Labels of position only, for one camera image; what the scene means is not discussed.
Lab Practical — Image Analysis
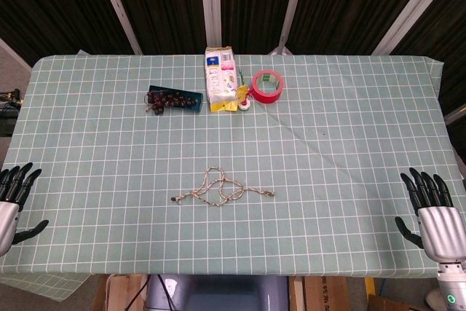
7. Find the green checked tablecloth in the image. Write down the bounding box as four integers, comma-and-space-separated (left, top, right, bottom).
0, 54, 466, 301

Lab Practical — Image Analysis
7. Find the yellow feather shuttlecock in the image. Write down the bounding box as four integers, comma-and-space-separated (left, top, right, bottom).
234, 69, 253, 111

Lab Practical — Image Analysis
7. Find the beige braided rope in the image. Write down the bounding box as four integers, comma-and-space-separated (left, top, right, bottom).
170, 166, 276, 207

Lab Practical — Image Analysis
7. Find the black equipment with cables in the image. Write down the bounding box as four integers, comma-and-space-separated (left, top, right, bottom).
0, 88, 23, 137

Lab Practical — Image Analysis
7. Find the red tape roll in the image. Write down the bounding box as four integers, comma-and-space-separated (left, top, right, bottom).
251, 69, 284, 103

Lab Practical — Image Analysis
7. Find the teal plastic tray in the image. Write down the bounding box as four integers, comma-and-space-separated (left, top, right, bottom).
147, 84, 204, 114

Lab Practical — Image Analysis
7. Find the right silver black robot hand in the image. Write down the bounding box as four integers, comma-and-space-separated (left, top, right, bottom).
395, 168, 466, 263

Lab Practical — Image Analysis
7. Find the white partition frame post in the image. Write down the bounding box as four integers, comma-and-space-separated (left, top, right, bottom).
199, 0, 223, 49
92, 0, 143, 55
269, 0, 310, 56
371, 0, 456, 55

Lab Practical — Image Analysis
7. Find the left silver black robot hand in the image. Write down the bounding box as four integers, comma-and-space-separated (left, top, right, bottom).
0, 162, 50, 258

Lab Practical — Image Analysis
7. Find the grey blue robot torso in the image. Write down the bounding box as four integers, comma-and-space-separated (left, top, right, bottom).
145, 274, 291, 311

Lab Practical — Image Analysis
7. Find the black torso cable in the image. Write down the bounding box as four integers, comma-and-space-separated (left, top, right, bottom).
156, 274, 176, 311

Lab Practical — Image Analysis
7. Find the light wooden plank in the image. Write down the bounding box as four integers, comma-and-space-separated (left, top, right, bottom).
289, 276, 305, 311

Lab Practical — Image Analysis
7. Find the white yellow snack package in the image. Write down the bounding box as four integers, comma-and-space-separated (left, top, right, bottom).
204, 47, 237, 113

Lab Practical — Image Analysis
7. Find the brown printed cardboard box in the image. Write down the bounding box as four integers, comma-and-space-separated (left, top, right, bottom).
304, 276, 350, 311

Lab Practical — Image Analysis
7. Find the dark red cherry bunch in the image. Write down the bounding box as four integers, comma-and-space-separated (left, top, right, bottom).
144, 90, 196, 115

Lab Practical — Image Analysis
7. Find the white round object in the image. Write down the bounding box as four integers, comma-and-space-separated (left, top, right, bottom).
425, 287, 447, 310

